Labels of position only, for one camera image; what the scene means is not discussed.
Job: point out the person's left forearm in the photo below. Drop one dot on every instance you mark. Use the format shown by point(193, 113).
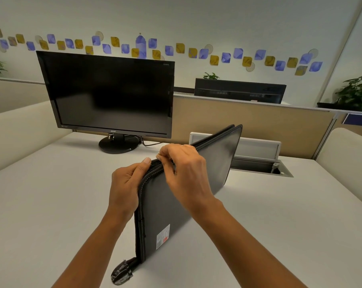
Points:
point(88, 251)

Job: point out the person's right forearm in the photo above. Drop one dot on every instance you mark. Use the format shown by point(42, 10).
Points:
point(247, 251)

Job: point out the small green plant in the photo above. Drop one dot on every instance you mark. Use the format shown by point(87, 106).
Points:
point(211, 76)

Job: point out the black monitor rear side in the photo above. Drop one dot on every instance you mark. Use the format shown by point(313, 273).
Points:
point(239, 91)

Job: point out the black computer monitor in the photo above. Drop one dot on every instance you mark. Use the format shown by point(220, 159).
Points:
point(109, 95)

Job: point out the person's right hand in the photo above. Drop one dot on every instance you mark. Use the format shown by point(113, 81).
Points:
point(185, 173)

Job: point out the black zippered leather folder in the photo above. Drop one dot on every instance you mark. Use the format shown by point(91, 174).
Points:
point(184, 188)

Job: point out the green potted plant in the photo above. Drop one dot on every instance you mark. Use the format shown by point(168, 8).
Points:
point(356, 92)

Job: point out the person's left hand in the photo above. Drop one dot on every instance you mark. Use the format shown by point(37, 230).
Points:
point(124, 188)

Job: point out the blue sign plate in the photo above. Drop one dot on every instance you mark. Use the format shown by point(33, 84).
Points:
point(359, 119)

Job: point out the person's right fingers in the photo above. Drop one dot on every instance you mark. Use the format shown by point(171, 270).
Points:
point(169, 160)

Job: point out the beige cubicle divider panel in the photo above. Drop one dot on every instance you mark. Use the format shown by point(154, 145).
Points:
point(253, 125)

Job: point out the person's left thumb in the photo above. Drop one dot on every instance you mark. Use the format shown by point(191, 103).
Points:
point(142, 169)

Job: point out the black planter box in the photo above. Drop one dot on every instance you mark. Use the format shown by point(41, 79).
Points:
point(326, 105)

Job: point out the blue and gold wall decals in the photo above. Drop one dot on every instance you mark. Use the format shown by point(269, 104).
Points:
point(157, 50)

